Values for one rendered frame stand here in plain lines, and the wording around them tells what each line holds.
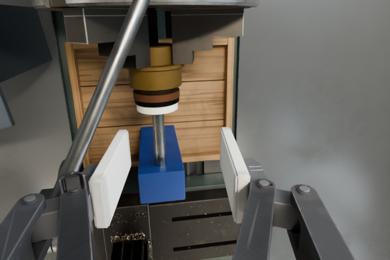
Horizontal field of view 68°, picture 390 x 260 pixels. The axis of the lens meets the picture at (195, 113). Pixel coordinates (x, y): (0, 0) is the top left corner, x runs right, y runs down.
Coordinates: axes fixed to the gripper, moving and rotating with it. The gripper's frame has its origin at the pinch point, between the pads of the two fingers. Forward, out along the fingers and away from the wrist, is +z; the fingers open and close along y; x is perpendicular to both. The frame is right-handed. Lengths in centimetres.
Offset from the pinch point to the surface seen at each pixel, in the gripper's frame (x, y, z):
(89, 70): -2, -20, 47
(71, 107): -20, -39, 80
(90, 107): 3.0, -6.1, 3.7
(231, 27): 7.7, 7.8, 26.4
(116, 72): 5.3, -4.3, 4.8
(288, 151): -72, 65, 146
